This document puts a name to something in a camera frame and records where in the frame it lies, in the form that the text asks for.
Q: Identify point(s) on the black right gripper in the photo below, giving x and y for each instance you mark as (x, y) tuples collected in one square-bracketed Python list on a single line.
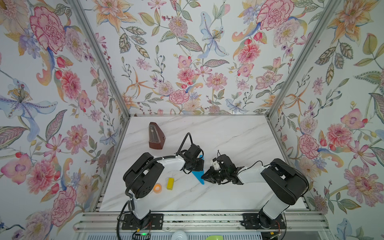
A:
[(210, 175)]

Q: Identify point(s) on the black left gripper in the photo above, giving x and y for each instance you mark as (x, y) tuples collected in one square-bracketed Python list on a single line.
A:
[(200, 165)]

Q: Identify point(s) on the blue square paper sheet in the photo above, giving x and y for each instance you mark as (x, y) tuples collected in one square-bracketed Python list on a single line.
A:
[(199, 177)]

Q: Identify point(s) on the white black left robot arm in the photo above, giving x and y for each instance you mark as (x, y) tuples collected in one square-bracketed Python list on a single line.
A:
[(142, 176)]

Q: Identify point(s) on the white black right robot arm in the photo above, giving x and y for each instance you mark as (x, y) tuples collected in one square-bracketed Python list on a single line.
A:
[(287, 183)]

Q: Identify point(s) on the yellow cylinder block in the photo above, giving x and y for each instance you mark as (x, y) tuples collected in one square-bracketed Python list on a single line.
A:
[(170, 183)]

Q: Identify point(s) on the brown wooden metronome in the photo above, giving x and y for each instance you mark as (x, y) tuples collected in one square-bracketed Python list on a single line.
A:
[(156, 137)]

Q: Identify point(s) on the orange tape roll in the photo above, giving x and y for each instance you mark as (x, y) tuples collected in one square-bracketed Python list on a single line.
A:
[(157, 188)]

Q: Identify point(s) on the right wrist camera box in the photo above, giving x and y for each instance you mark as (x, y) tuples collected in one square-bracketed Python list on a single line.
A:
[(215, 165)]

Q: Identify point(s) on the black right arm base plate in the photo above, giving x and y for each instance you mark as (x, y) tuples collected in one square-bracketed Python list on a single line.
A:
[(255, 221)]

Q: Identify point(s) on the green object below rail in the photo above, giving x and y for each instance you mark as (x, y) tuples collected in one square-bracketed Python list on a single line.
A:
[(215, 237)]

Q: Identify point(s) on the white round object below rail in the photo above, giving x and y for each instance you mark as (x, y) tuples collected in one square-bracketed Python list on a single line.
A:
[(179, 235)]

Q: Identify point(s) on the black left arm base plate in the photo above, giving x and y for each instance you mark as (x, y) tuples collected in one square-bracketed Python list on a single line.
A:
[(149, 222)]

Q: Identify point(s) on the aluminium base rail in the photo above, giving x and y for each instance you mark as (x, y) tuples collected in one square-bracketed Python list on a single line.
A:
[(292, 221)]

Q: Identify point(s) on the aluminium frame corner post right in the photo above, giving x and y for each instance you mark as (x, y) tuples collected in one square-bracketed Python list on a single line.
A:
[(304, 54)]

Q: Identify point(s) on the aluminium frame corner post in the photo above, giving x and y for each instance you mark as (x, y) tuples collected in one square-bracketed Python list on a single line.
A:
[(304, 54), (99, 56)]

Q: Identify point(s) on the aluminium frame corner post left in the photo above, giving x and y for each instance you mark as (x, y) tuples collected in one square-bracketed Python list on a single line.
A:
[(99, 56)]

